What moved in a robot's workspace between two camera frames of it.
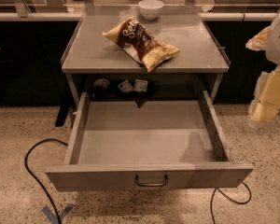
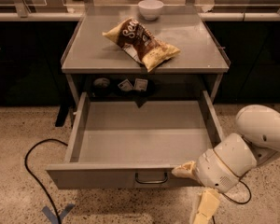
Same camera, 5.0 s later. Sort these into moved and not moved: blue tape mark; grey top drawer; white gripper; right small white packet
Moved: white gripper
Not moved: grey top drawer; blue tape mark; right small white packet
